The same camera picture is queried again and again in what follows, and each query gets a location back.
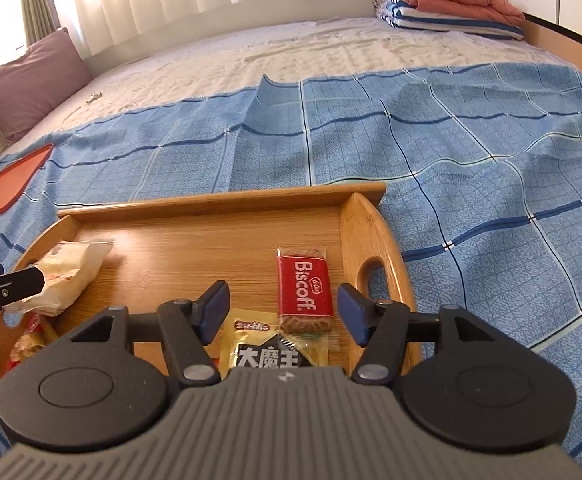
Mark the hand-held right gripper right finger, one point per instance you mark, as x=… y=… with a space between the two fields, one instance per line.
x=353 y=315

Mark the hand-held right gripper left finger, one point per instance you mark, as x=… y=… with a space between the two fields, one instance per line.
x=213 y=310

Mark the white snack packet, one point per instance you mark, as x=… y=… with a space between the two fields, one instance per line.
x=66 y=270

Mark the small red biscuit packet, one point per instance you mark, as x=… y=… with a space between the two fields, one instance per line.
x=303 y=285

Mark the yellow packet with red edge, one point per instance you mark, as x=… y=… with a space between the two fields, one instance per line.
x=266 y=340

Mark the large red snack packet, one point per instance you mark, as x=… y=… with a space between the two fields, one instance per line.
x=28 y=345

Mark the wooden serving tray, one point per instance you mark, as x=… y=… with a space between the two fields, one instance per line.
x=196 y=240

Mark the red plastic tray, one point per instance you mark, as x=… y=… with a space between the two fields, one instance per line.
x=6 y=185

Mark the blue plaid bed sheet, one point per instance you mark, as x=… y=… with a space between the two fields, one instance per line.
x=471 y=210

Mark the purple pillow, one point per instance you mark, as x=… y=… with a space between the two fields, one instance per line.
x=31 y=85

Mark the white mattress pad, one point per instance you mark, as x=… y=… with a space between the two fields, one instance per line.
x=271 y=60

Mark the grey green curtain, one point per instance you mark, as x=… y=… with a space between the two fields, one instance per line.
x=38 y=0

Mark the folded blue striped blanket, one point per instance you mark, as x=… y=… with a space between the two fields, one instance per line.
x=421 y=15

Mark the wooden bed frame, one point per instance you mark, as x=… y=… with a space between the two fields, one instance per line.
x=571 y=45

